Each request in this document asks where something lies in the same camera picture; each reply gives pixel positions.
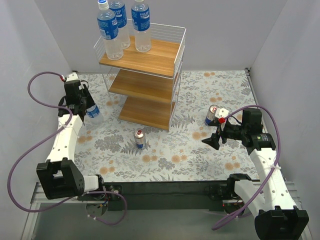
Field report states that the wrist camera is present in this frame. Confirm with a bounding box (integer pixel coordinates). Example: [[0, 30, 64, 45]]
[[214, 107, 229, 129], [60, 72, 81, 88]]

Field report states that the red bull can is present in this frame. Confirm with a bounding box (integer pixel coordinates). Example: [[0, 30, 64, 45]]
[[133, 128, 146, 149], [204, 105, 219, 127]]

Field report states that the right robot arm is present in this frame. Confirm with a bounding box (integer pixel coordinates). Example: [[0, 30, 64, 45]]
[[202, 105, 309, 240]]

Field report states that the left Red Bull can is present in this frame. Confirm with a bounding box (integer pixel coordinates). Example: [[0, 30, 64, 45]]
[[133, 128, 146, 149]]

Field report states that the right Red Bull can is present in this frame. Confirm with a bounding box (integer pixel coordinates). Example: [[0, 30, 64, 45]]
[[204, 105, 219, 127]]

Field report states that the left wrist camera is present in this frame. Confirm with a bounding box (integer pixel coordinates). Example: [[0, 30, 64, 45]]
[[60, 72, 81, 88]]

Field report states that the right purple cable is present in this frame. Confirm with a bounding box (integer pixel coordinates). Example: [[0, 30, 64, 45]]
[[211, 104, 281, 231]]

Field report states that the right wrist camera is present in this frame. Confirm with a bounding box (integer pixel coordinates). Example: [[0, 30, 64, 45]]
[[214, 107, 229, 129]]

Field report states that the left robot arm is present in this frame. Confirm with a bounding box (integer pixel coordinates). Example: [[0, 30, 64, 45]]
[[36, 79, 107, 200]]

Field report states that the floral tablecloth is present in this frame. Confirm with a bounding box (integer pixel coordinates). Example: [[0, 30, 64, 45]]
[[74, 70, 259, 182]]

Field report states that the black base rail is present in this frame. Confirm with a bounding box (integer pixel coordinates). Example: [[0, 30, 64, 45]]
[[104, 179, 242, 211]]

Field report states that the white wire wooden shelf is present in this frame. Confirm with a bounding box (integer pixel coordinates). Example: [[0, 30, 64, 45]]
[[93, 19, 186, 131]]

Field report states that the small Pocari Sweat bottle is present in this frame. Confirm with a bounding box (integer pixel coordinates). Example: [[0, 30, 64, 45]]
[[86, 104, 104, 124]]

